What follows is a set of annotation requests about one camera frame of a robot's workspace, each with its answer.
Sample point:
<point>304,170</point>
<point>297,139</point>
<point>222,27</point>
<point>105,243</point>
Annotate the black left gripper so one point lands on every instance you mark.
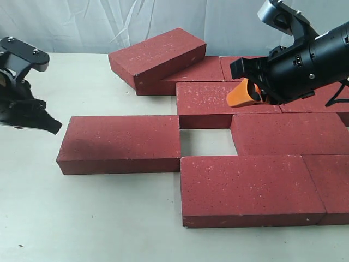
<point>20,109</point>

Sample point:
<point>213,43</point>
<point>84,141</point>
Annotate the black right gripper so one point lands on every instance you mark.
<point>292,73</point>

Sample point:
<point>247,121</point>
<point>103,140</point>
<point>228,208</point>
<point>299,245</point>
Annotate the red brick moved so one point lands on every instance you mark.
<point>120,145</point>

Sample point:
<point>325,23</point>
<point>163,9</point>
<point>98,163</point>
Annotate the red brick back right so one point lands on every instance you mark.
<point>207,70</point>

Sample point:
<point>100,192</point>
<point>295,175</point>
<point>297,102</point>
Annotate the red brick second row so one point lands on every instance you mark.
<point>289,134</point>

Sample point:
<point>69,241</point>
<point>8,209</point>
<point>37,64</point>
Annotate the red brick far right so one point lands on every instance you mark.
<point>315,103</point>

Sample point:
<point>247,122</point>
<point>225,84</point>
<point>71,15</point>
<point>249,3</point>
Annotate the red brick front row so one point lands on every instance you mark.
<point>248,191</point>

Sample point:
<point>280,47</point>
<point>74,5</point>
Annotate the red brick tilted back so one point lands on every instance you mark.
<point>143,65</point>

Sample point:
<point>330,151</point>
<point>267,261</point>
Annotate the red brick front right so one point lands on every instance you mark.
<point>330,176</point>

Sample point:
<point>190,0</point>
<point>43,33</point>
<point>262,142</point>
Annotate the white backdrop curtain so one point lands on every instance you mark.
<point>227,27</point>

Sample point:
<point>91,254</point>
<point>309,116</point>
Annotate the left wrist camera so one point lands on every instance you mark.
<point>39,58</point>

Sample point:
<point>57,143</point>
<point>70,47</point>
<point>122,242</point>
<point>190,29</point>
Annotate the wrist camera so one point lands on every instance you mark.
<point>39,58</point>
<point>287,20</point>

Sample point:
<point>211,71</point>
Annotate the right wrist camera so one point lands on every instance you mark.
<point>287,20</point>

